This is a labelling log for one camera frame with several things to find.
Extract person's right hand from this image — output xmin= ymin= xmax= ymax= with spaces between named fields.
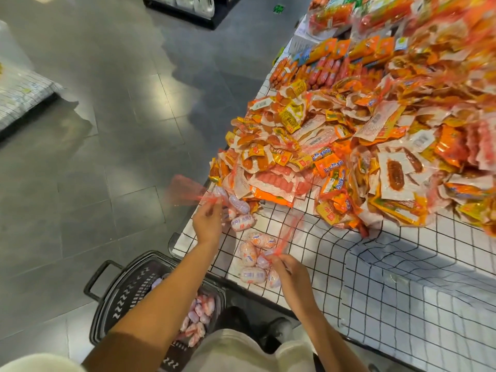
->
xmin=267 ymin=253 xmax=315 ymax=311

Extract person's left hand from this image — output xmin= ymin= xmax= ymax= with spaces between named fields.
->
xmin=192 ymin=199 xmax=227 ymax=249

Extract heap of lilac sausage bundles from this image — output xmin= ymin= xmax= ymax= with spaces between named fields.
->
xmin=178 ymin=294 xmax=218 ymax=349

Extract tiled white display table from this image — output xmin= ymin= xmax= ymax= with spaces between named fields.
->
xmin=169 ymin=27 xmax=496 ymax=372

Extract stack of black baskets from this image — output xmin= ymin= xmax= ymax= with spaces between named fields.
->
xmin=84 ymin=250 xmax=227 ymax=372

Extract large pile of sausage packets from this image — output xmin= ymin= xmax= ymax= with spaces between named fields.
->
xmin=208 ymin=0 xmax=496 ymax=237

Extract person's left forearm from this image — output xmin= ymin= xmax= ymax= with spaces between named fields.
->
xmin=81 ymin=240 xmax=222 ymax=372

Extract person's right forearm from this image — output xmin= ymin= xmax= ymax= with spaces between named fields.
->
xmin=298 ymin=302 xmax=369 ymax=372

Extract person's right shoe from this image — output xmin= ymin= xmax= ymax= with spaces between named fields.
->
xmin=259 ymin=317 xmax=296 ymax=353

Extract black shorts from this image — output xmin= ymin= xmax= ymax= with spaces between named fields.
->
xmin=217 ymin=306 xmax=253 ymax=338

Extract black shelving with white bottles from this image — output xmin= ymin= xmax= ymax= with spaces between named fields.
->
xmin=141 ymin=0 xmax=245 ymax=29

